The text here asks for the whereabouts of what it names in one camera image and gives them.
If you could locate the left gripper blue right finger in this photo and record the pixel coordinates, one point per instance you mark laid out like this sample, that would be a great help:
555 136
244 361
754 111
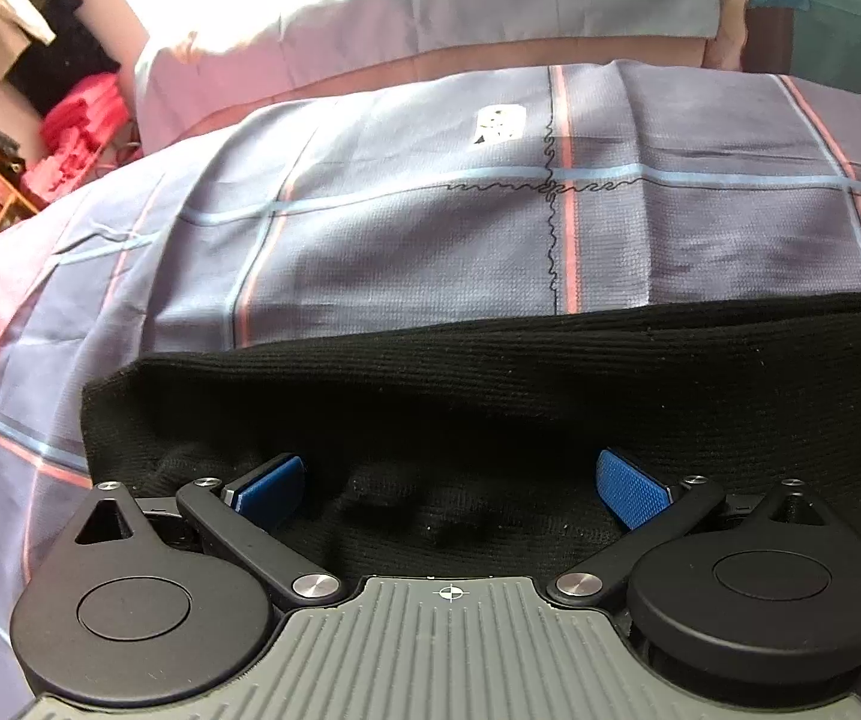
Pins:
653 512

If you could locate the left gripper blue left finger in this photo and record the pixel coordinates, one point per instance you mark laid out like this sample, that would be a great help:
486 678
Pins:
233 519

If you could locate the black knit pants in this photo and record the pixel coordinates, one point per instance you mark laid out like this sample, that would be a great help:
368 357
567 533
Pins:
470 448

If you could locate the plaid purple bed sheet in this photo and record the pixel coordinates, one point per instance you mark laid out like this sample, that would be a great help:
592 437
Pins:
540 192

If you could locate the pink folded clothes stack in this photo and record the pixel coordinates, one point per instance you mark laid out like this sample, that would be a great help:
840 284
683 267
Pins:
88 134

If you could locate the light blue pillow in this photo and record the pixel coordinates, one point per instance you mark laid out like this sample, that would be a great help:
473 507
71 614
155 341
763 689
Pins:
211 62

